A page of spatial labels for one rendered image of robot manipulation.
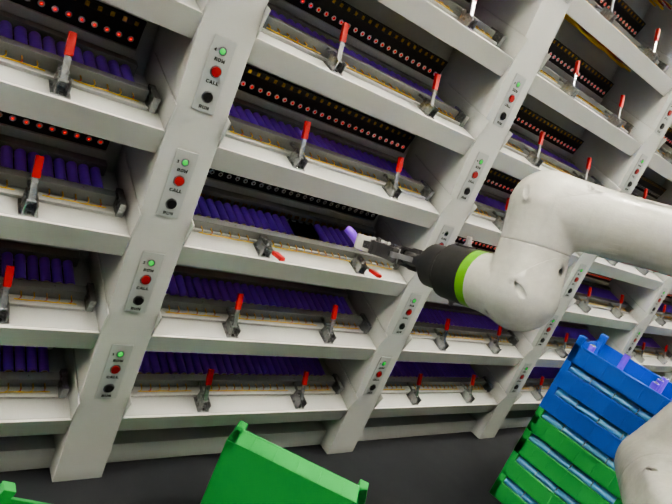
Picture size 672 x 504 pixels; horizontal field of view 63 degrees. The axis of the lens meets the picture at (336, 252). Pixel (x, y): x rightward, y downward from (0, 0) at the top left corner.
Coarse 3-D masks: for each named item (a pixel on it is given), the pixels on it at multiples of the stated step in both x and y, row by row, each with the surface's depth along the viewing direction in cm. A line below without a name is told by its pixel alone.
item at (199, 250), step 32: (256, 192) 124; (192, 224) 99; (384, 224) 148; (192, 256) 104; (224, 256) 107; (256, 256) 111; (288, 256) 118; (320, 256) 126; (352, 288) 131; (384, 288) 136
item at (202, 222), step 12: (204, 216) 108; (204, 228) 107; (216, 228) 109; (228, 228) 110; (240, 228) 111; (252, 228) 114; (240, 240) 111; (276, 240) 118; (288, 240) 119; (300, 240) 121; (312, 240) 124; (324, 252) 127; (336, 252) 128; (348, 252) 130; (360, 252) 132; (384, 264) 139
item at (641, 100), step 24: (648, 24) 173; (624, 72) 176; (648, 96) 169; (648, 120) 168; (600, 144) 179; (648, 144) 170; (600, 168) 177; (624, 168) 172; (624, 192) 175; (576, 264) 179; (576, 288) 186; (528, 336) 188; (528, 360) 190; (504, 384) 192; (504, 408) 196; (480, 432) 196
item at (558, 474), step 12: (528, 432) 160; (516, 444) 163; (528, 444) 160; (528, 456) 160; (540, 456) 158; (540, 468) 157; (552, 468) 155; (564, 468) 153; (552, 480) 155; (564, 480) 152; (576, 480) 150; (576, 492) 150; (588, 492) 148
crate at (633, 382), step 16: (576, 352) 153; (592, 352) 151; (608, 352) 166; (592, 368) 150; (608, 368) 147; (624, 368) 162; (640, 368) 160; (608, 384) 147; (624, 384) 144; (640, 384) 142; (640, 400) 142; (656, 400) 139
